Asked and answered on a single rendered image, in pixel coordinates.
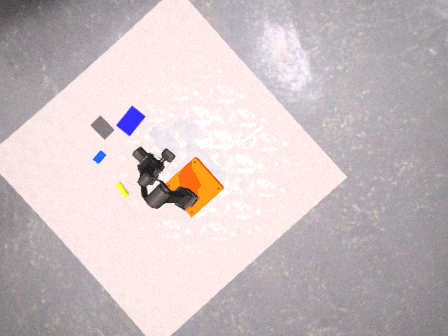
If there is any blue flat rectangular block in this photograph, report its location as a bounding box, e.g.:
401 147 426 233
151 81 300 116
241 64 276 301
116 106 146 136

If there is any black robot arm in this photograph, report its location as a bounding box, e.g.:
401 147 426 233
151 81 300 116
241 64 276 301
132 146 200 211

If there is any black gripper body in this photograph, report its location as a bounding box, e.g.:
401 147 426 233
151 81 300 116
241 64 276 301
149 149 176 185

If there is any small blue flat block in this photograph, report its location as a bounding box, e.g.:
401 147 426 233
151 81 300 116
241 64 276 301
93 151 106 164

